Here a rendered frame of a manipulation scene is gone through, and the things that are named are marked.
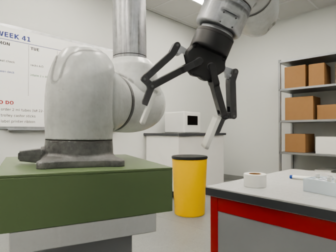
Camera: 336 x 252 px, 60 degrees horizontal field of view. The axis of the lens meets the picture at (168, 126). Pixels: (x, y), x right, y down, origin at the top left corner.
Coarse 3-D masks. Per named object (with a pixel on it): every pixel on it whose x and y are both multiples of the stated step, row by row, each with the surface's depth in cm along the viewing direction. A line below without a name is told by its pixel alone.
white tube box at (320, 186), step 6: (306, 180) 85; (312, 180) 84; (318, 180) 82; (324, 180) 83; (306, 186) 85; (312, 186) 84; (318, 186) 82; (324, 186) 81; (330, 186) 79; (318, 192) 82; (324, 192) 81; (330, 192) 79
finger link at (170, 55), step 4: (176, 44) 53; (172, 48) 53; (176, 48) 53; (168, 52) 54; (172, 52) 53; (176, 52) 53; (164, 56) 53; (168, 56) 53; (172, 56) 53; (160, 60) 53; (164, 60) 53; (168, 60) 53; (156, 64) 53; (160, 64) 53; (164, 64) 53; (152, 68) 53; (156, 68) 53; (160, 68) 53; (148, 72) 53; (152, 72) 53; (144, 76) 53; (148, 76) 53; (144, 80) 53
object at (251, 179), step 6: (246, 174) 92; (252, 174) 91; (258, 174) 91; (264, 174) 91; (246, 180) 92; (252, 180) 90; (258, 180) 90; (264, 180) 91; (246, 186) 92; (252, 186) 90; (258, 186) 90; (264, 186) 91
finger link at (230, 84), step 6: (234, 72) 56; (234, 78) 56; (228, 84) 57; (234, 84) 56; (228, 90) 57; (234, 90) 57; (228, 96) 58; (234, 96) 57; (228, 102) 58; (234, 102) 57; (228, 108) 59; (234, 108) 57; (234, 114) 57
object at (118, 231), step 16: (80, 224) 56; (96, 224) 57; (112, 224) 59; (128, 224) 60; (144, 224) 62; (16, 240) 51; (32, 240) 52; (48, 240) 53; (64, 240) 55; (80, 240) 56; (96, 240) 57; (112, 240) 63; (128, 240) 64
